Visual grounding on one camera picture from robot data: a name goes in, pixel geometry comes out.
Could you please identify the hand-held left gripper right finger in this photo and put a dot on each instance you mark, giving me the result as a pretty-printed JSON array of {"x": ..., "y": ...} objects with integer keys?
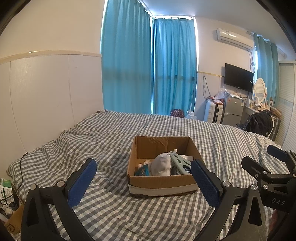
[{"x": 204, "y": 183}]

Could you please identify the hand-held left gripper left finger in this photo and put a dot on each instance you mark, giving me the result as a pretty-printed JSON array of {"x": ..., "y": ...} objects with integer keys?
[{"x": 81, "y": 183}]

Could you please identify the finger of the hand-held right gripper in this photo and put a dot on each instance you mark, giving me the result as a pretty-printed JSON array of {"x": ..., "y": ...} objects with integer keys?
[
  {"x": 278, "y": 151},
  {"x": 253, "y": 165}
]

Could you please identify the pale green plastic hanger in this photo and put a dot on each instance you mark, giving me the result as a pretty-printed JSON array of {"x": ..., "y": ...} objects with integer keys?
[{"x": 179, "y": 161}]

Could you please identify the brown cardboard box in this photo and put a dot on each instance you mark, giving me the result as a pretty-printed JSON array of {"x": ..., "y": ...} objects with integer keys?
[
  {"x": 15, "y": 220},
  {"x": 161, "y": 183}
]

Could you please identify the white cloth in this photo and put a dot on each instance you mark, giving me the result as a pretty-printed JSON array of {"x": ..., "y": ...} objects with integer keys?
[{"x": 160, "y": 164}]

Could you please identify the blue foil packet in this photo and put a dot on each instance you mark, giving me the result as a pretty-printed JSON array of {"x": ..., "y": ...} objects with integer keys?
[{"x": 141, "y": 171}]

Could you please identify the black backpack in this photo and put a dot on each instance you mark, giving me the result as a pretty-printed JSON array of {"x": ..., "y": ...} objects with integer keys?
[{"x": 260, "y": 122}]

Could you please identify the white slatted wardrobe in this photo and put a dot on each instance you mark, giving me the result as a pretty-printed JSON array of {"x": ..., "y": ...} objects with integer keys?
[{"x": 288, "y": 106}]

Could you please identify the white dressing desk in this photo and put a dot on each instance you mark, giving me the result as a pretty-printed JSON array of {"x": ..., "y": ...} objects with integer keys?
[{"x": 251, "y": 110}]

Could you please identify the grey mini fridge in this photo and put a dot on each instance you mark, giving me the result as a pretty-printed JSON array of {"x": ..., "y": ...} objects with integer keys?
[{"x": 233, "y": 110}]

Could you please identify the white oval mirror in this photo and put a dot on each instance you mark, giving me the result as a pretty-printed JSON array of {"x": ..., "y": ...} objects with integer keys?
[{"x": 259, "y": 90}]

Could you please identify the white suitcase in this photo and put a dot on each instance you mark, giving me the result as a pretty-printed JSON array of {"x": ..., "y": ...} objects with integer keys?
[{"x": 212, "y": 111}]

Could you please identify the clear water jug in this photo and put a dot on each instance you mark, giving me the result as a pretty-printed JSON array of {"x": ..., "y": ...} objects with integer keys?
[{"x": 191, "y": 115}]

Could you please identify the dark patterned bag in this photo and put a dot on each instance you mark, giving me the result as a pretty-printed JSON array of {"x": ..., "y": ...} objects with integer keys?
[{"x": 177, "y": 113}]

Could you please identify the flat brown cardboard box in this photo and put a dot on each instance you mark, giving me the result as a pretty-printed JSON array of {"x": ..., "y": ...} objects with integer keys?
[{"x": 15, "y": 220}]

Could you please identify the green and white carton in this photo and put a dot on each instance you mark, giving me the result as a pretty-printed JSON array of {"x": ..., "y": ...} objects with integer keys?
[{"x": 5, "y": 190}]

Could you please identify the clear plastic bag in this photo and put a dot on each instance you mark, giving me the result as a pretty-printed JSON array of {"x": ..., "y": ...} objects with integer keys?
[{"x": 220, "y": 94}]

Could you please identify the narrow blue curtain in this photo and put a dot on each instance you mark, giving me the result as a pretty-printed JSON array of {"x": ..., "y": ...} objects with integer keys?
[{"x": 266, "y": 64}]

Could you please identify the white air conditioner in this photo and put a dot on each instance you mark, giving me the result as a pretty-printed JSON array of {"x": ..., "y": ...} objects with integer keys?
[{"x": 234, "y": 39}]

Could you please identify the wide blue curtain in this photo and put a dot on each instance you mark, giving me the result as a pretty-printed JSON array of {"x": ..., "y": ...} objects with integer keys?
[{"x": 126, "y": 60}]

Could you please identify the black wall television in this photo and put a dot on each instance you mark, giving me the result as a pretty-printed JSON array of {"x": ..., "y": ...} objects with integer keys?
[{"x": 238, "y": 77}]

